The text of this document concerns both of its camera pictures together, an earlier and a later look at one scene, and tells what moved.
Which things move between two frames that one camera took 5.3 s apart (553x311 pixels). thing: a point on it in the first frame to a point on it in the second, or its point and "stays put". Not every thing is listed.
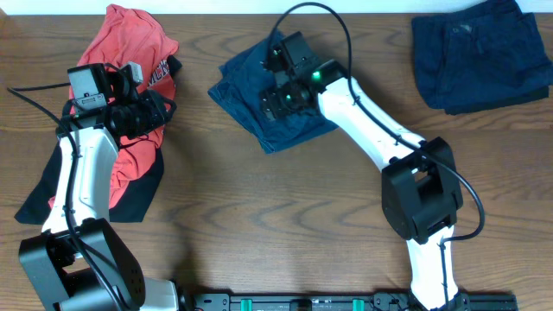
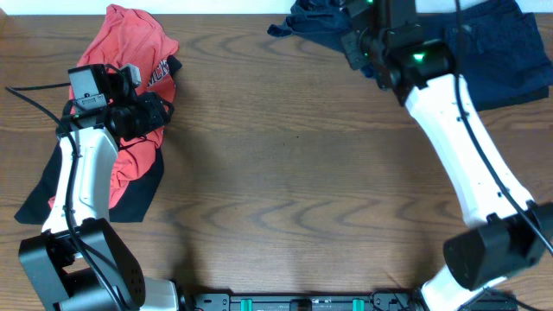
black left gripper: x=159 y=111 stays put
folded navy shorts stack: x=480 y=58 stays put
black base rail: x=251 y=301 stays put
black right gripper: x=271 y=103 to x=357 y=56
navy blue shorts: x=237 y=89 to x=322 y=22
